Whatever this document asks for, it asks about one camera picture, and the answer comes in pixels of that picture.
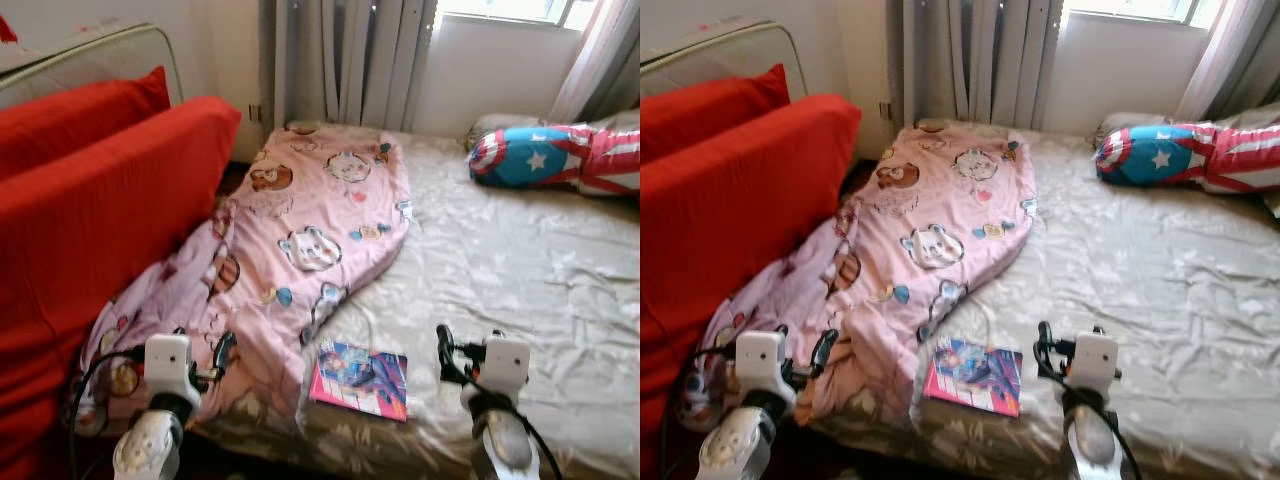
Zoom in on pink and blue comic book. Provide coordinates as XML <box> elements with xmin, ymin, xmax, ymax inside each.
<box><xmin>308</xmin><ymin>338</ymin><xmax>409</xmax><ymax>423</ymax></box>
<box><xmin>922</xmin><ymin>338</ymin><xmax>1025</xmax><ymax>419</ymax></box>

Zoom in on beige floral bedsheet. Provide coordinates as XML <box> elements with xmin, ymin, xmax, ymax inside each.
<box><xmin>800</xmin><ymin>122</ymin><xmax>1280</xmax><ymax>480</ymax></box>
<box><xmin>190</xmin><ymin>125</ymin><xmax>641</xmax><ymax>480</ymax></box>

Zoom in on blue star shield pillow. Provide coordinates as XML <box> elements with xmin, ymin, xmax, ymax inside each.
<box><xmin>468</xmin><ymin>122</ymin><xmax>641</xmax><ymax>197</ymax></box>
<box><xmin>1094</xmin><ymin>122</ymin><xmax>1280</xmax><ymax>196</ymax></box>

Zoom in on pink cartoon animal blanket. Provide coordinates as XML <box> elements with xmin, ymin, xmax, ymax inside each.
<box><xmin>70</xmin><ymin>122</ymin><xmax>413</xmax><ymax>431</ymax></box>
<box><xmin>680</xmin><ymin>120</ymin><xmax>1039</xmax><ymax>431</ymax></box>

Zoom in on large red fabric cushion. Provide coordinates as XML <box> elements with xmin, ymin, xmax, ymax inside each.
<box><xmin>640</xmin><ymin>94</ymin><xmax>863</xmax><ymax>480</ymax></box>
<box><xmin>0</xmin><ymin>96</ymin><xmax>243</xmax><ymax>480</ymax></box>

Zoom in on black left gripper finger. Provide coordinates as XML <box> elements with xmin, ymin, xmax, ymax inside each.
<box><xmin>212</xmin><ymin>330</ymin><xmax>239</xmax><ymax>381</ymax></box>
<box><xmin>810</xmin><ymin>328</ymin><xmax>839</xmax><ymax>379</ymax></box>

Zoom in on grey pleated curtain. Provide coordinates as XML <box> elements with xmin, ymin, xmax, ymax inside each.
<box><xmin>888</xmin><ymin>0</ymin><xmax>1066</xmax><ymax>131</ymax></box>
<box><xmin>262</xmin><ymin>0</ymin><xmax>439</xmax><ymax>131</ymax></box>

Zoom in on bright window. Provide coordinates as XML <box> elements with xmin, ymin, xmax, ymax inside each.
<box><xmin>1065</xmin><ymin>0</ymin><xmax>1226</xmax><ymax>29</ymax></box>
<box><xmin>440</xmin><ymin>0</ymin><xmax>601</xmax><ymax>31</ymax></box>

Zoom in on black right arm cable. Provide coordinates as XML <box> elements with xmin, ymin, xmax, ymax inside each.
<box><xmin>1040</xmin><ymin>345</ymin><xmax>1146</xmax><ymax>480</ymax></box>
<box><xmin>440</xmin><ymin>345</ymin><xmax>549</xmax><ymax>480</ymax></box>

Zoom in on pale sheer curtain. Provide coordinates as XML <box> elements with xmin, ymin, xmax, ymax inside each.
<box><xmin>545</xmin><ymin>0</ymin><xmax>641</xmax><ymax>126</ymax></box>
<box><xmin>1175</xmin><ymin>0</ymin><xmax>1280</xmax><ymax>123</ymax></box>

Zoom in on grey pillow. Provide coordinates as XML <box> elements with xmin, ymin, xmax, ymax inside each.
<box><xmin>1095</xmin><ymin>110</ymin><xmax>1171</xmax><ymax>146</ymax></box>
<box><xmin>465</xmin><ymin>112</ymin><xmax>546</xmax><ymax>151</ymax></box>

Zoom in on small red fabric cushion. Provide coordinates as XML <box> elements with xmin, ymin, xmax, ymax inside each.
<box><xmin>0</xmin><ymin>66</ymin><xmax>173</xmax><ymax>181</ymax></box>
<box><xmin>640</xmin><ymin>64</ymin><xmax>791</xmax><ymax>161</ymax></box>

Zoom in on green quilted mattress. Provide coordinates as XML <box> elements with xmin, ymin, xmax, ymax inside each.
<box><xmin>640</xmin><ymin>20</ymin><xmax>809</xmax><ymax>101</ymax></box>
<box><xmin>0</xmin><ymin>20</ymin><xmax>186</xmax><ymax>109</ymax></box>

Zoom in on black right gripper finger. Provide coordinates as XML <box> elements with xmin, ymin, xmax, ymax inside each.
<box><xmin>436</xmin><ymin>323</ymin><xmax>463</xmax><ymax>386</ymax></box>
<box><xmin>1036</xmin><ymin>320</ymin><xmax>1059</xmax><ymax>381</ymax></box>

